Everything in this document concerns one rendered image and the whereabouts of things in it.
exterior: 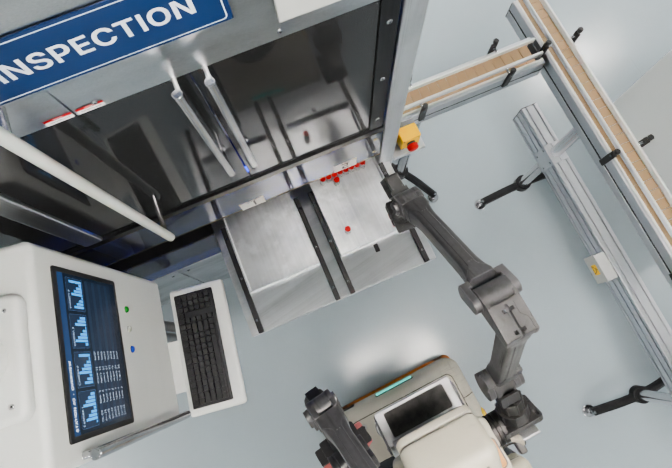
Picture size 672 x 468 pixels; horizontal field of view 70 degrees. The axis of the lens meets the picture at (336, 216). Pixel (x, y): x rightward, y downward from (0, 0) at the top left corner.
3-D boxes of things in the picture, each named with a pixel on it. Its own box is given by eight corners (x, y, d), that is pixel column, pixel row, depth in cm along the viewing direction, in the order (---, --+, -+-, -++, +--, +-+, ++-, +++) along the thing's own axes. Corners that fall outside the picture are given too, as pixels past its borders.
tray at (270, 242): (219, 208, 177) (217, 205, 174) (285, 181, 179) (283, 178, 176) (251, 293, 169) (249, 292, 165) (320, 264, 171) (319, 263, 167)
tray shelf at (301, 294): (208, 214, 178) (207, 213, 177) (380, 144, 184) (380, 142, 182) (253, 337, 167) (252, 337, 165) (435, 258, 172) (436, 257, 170)
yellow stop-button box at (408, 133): (392, 133, 174) (393, 124, 167) (410, 126, 175) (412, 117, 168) (401, 151, 172) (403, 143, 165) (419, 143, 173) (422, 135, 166)
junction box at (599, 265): (583, 259, 211) (593, 255, 202) (593, 254, 211) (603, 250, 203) (597, 284, 208) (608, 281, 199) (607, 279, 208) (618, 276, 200)
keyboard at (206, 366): (174, 297, 177) (172, 296, 174) (211, 287, 177) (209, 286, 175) (194, 409, 166) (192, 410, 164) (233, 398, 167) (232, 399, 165)
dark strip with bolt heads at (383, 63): (366, 156, 168) (380, -3, 91) (378, 151, 168) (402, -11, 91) (368, 158, 168) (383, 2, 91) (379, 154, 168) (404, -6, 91)
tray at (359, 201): (304, 174, 180) (303, 171, 176) (367, 147, 182) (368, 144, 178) (341, 256, 171) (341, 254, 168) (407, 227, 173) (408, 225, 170)
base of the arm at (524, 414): (505, 441, 124) (545, 418, 125) (497, 419, 121) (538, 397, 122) (487, 417, 132) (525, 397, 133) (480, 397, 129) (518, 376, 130)
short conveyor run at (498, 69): (382, 142, 186) (384, 124, 171) (365, 109, 190) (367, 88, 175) (539, 78, 191) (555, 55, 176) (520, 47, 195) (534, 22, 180)
